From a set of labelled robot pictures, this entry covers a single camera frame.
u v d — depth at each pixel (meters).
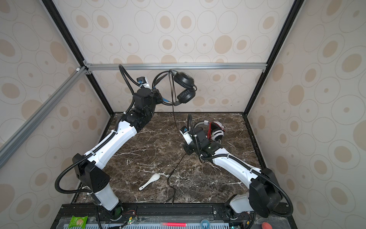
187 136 0.72
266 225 0.68
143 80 0.61
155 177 0.85
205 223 0.70
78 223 0.69
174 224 0.70
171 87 0.76
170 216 0.73
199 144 0.61
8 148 0.51
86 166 0.44
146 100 0.55
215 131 0.97
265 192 0.41
